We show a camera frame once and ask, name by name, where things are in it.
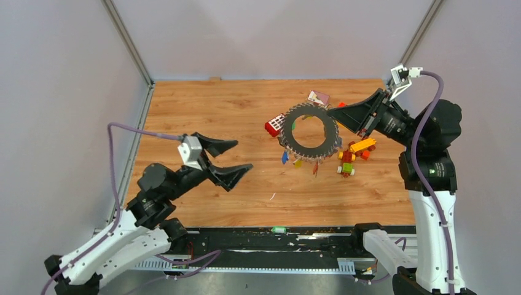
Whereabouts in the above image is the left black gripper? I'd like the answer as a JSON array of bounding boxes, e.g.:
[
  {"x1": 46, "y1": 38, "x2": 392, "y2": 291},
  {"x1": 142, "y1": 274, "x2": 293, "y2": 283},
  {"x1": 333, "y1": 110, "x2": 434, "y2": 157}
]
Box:
[{"x1": 166, "y1": 132, "x2": 253, "y2": 200}]

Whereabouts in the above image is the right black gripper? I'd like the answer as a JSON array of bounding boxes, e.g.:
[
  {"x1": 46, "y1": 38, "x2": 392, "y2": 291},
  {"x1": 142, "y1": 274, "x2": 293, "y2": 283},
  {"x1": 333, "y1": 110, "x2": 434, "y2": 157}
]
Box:
[{"x1": 327, "y1": 87, "x2": 423, "y2": 149}]

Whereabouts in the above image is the large grey toothed keyring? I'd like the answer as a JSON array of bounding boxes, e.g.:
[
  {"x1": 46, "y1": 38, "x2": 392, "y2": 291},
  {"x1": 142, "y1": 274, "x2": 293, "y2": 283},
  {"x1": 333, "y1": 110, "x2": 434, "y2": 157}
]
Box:
[{"x1": 276, "y1": 103, "x2": 342, "y2": 174}]

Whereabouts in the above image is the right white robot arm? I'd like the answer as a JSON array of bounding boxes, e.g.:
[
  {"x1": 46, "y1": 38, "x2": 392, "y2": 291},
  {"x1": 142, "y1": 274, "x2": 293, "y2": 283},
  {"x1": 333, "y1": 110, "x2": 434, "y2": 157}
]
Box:
[{"x1": 328, "y1": 90, "x2": 471, "y2": 294}]

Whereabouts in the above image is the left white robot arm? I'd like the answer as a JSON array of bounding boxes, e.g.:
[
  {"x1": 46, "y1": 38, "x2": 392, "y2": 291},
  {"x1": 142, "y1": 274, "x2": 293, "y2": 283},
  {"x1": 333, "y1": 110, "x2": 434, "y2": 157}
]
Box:
[{"x1": 44, "y1": 132, "x2": 253, "y2": 294}]

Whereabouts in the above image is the yellow orange toy car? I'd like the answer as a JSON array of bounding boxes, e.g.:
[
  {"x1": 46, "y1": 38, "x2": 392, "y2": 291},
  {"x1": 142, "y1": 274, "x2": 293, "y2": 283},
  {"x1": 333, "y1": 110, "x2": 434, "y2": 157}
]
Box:
[{"x1": 348, "y1": 138, "x2": 377, "y2": 157}]

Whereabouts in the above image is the pink roof toy house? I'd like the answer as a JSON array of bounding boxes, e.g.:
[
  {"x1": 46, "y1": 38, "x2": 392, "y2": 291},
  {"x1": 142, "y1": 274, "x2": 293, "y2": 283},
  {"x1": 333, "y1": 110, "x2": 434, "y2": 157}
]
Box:
[{"x1": 307, "y1": 90, "x2": 330, "y2": 107}]

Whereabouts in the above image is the red green toy vehicle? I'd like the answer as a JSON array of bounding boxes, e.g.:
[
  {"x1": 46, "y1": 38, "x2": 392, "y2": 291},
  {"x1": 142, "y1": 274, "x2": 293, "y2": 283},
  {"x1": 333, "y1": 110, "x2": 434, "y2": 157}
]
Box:
[{"x1": 337, "y1": 151, "x2": 356, "y2": 178}]

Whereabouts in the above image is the red window toy brick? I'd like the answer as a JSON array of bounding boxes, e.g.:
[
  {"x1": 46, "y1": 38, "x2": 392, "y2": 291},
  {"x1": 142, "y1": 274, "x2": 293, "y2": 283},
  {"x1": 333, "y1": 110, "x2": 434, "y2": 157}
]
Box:
[{"x1": 264, "y1": 113, "x2": 286, "y2": 137}]

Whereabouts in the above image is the small green bubble level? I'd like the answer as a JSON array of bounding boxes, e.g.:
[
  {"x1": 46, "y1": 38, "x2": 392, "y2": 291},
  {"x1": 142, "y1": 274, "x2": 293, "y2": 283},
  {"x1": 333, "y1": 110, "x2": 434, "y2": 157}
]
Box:
[{"x1": 271, "y1": 226, "x2": 287, "y2": 234}]

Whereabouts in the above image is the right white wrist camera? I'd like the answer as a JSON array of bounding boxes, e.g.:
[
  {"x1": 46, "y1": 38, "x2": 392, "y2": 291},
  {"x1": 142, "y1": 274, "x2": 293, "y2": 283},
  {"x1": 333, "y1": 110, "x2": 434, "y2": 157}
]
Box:
[{"x1": 388, "y1": 64, "x2": 423, "y2": 101}]

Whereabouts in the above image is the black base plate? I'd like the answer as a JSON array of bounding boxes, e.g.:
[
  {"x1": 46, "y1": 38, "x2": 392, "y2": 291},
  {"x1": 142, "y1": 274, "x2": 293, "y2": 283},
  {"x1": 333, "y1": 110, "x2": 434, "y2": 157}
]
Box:
[{"x1": 167, "y1": 226, "x2": 376, "y2": 270}]

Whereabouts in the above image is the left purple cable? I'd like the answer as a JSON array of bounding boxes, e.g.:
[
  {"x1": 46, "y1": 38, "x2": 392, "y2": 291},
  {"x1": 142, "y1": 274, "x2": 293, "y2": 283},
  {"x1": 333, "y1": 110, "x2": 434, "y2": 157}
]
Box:
[{"x1": 41, "y1": 122, "x2": 222, "y2": 295}]

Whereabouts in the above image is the grey slotted cable duct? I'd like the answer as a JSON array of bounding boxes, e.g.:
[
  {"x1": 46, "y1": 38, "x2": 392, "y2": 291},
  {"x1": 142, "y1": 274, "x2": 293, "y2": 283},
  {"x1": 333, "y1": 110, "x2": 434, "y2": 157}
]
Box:
[{"x1": 134, "y1": 259, "x2": 356, "y2": 274}]

